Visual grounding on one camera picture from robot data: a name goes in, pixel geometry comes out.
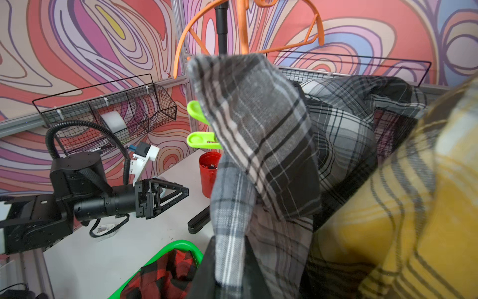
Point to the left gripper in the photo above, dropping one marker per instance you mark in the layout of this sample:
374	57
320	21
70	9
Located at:
154	196

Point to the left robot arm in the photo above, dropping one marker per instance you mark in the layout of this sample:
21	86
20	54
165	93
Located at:
81	193

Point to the small wire basket on rack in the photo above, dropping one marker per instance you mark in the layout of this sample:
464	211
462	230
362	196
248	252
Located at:
390	127

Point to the grey plaid shirt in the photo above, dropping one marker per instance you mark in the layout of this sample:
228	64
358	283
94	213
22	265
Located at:
293	154

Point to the black wire basket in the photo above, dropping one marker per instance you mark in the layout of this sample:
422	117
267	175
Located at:
129	107

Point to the orange hanger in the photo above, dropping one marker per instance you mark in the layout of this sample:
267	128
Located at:
314	33

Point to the red black plaid shirt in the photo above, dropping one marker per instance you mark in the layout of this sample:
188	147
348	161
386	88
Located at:
169	277

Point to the green plastic basket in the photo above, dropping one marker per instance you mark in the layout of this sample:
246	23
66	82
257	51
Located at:
183	245

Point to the black clothes rack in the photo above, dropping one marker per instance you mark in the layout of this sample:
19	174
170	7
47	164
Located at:
196	224

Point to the red pen cup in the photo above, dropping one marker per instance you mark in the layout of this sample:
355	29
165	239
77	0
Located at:
208	164

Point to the yellow plaid shirt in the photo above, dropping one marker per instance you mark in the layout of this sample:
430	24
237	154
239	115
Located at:
411	230

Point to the grey tape roll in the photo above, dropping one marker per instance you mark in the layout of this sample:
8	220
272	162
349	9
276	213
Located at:
114	121

